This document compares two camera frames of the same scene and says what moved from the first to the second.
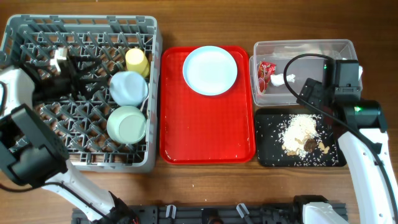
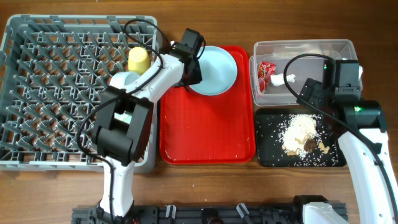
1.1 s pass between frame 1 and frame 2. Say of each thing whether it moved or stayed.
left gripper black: moved
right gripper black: stayed
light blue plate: stayed
